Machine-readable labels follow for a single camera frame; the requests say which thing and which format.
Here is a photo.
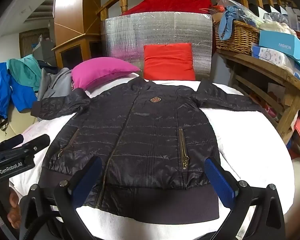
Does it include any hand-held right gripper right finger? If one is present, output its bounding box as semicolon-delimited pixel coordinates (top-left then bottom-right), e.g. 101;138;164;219
205;158;287;240

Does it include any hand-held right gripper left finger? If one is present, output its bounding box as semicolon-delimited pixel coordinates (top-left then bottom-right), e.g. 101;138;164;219
20;157;102;240

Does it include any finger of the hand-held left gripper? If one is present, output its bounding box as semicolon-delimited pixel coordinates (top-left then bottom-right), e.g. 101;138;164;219
20;134;51;156
0;134;24;153

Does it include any black quilted jacket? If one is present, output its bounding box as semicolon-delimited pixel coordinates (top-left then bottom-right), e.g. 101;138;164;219
31;78;265;224

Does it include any person's left hand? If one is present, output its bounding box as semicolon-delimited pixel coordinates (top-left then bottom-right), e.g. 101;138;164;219
6;189;22;229

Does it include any beige sofa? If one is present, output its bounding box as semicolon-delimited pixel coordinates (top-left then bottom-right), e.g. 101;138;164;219
0;100;38;143

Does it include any white fleece blanket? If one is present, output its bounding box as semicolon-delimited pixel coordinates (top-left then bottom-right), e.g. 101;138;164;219
9;72;296;240

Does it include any blue jacket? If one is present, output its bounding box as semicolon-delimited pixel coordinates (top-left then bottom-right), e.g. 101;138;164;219
0;62;38;130

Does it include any grey garment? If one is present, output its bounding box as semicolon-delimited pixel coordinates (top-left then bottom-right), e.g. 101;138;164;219
37;67;73;101

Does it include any teal shirt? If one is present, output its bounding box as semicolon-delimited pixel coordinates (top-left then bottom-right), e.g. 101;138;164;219
7;55;43;92

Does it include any pink pillow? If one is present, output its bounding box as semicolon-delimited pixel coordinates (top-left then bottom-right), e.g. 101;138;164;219
71;57;141;90

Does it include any wooden lattice window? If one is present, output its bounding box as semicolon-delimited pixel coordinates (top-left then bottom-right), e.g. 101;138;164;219
19;29;50;55

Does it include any wooden side table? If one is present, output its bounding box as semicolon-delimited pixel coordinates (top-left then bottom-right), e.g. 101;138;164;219
216;47;300;145

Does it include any red pillow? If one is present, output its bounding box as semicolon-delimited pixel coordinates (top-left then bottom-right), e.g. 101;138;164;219
143;43;196;81

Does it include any wooden cabinet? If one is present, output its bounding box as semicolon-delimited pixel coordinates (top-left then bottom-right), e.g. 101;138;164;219
51;0;102;69

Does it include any white printed box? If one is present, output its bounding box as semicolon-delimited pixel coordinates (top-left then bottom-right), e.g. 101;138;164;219
252;45;298;68

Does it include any silver foil insulation mat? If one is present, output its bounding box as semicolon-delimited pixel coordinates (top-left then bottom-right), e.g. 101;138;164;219
101;12;213;80

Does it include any wicker basket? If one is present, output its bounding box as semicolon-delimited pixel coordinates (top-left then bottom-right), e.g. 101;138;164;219
212;20;260;55

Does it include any light blue cardboard box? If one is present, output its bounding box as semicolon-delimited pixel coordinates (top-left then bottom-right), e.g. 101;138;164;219
259;29;300;67

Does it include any light blue cloth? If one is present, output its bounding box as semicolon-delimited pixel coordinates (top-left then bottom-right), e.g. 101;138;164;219
219;5;255;42

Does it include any cream cloth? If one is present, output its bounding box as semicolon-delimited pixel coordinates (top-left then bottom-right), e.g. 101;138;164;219
261;21;297;35

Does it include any clear plastic bag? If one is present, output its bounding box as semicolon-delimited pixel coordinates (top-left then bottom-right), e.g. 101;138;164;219
264;12;290;26

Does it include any red velvet cloth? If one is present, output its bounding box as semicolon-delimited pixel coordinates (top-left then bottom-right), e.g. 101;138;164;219
122;0;220;15

